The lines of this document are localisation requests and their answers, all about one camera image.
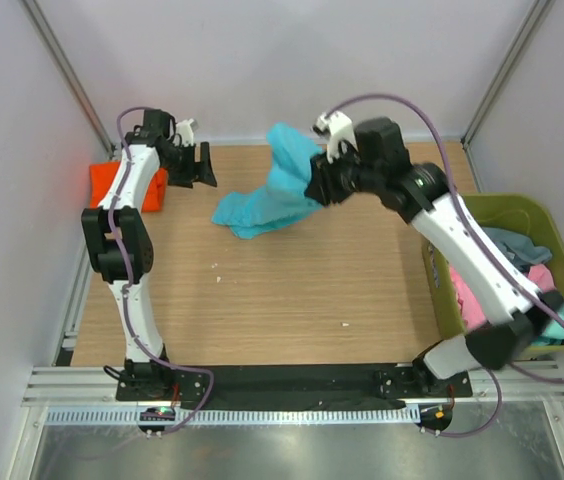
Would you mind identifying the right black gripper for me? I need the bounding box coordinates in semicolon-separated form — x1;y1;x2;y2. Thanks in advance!
305;141;381;208

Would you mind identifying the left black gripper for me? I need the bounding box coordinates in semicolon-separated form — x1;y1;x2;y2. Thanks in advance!
162;142;217;189

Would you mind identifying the turquoise blue t shirt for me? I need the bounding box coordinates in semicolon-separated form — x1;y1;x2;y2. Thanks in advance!
211;123;322;239

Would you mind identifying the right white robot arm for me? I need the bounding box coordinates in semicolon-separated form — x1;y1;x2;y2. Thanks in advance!
305;112;564;396

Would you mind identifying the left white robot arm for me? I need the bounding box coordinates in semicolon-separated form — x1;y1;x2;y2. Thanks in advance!
81;107;217;400

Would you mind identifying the folded orange t shirt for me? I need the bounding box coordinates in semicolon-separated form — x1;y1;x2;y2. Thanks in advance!
89;162;168;212

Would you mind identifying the pink t shirt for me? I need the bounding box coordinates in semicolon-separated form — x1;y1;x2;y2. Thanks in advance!
449;264;555;330

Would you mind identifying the grey blue t shirt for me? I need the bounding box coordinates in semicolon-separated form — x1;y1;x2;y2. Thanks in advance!
483;227;553;273

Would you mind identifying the green plastic bin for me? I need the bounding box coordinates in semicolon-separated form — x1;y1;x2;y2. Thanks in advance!
421;194;564;339

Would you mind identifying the left controller board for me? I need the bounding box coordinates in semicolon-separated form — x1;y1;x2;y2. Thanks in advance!
138;406;176;439

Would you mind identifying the controller board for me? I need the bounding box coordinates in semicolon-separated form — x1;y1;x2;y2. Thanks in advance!
416;404;453;436
138;406;176;439

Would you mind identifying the right controller board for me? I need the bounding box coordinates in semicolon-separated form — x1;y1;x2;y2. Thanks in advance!
416;404;453;436

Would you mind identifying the light teal t shirt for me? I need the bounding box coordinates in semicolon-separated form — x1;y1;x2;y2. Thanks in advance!
532;304;564;346

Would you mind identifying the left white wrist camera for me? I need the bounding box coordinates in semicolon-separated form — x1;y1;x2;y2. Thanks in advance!
175;118;198;147

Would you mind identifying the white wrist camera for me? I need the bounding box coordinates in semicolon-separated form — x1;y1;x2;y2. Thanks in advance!
175;118;198;147
313;110;357;164

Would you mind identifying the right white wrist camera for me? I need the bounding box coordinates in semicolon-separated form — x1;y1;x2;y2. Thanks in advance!
313;110;357;164

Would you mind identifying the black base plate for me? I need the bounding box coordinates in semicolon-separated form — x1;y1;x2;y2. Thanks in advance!
103;362;473;412

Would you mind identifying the slotted cable duct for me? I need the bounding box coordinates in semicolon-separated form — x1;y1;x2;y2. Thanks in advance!
45;405;419;427

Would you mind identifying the aluminium frame rail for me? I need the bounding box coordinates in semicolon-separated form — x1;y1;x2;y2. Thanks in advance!
22;367;564;407

